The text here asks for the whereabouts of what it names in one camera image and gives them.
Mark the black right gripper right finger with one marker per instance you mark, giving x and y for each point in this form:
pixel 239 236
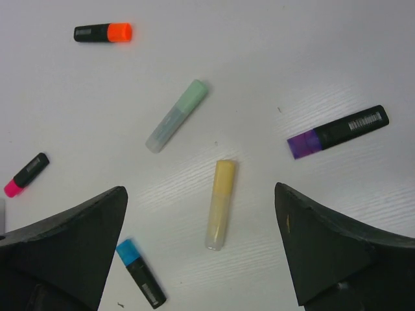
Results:
pixel 339 263

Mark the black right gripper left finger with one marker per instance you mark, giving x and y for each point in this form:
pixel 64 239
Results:
pixel 63 261

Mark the blue black highlighter body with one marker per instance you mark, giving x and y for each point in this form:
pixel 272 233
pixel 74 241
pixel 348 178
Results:
pixel 147 282

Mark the blue highlighter cap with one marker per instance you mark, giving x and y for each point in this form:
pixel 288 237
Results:
pixel 127 251

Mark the pink highlighter cap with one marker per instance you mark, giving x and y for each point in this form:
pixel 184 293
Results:
pixel 12 189

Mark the pastel yellow highlighter cap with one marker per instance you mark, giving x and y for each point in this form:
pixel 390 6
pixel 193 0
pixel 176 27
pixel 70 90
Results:
pixel 224 177

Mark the purple cap black highlighter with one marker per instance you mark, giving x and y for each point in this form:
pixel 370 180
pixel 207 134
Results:
pixel 338 131

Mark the pastel green highlighter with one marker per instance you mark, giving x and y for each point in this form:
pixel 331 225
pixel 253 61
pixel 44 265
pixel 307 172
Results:
pixel 183 107

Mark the orange cap black highlighter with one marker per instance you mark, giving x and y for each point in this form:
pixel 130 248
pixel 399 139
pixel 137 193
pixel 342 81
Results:
pixel 103 33

